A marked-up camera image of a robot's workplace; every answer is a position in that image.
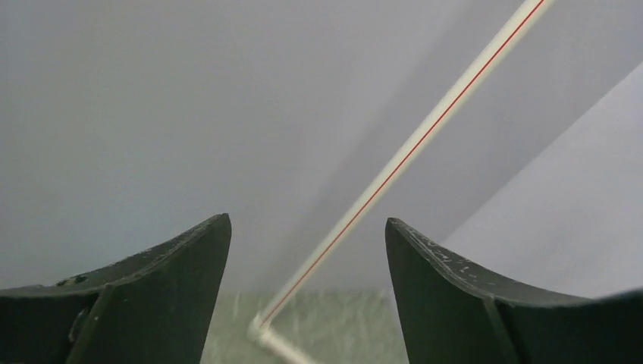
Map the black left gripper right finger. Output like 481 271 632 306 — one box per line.
385 218 642 363

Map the white floor pipe frame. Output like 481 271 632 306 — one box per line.
247 315 320 364

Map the white slanted pipe red stripe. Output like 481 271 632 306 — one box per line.
250 0 554 330

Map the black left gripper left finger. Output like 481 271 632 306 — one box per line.
1 213 232 363

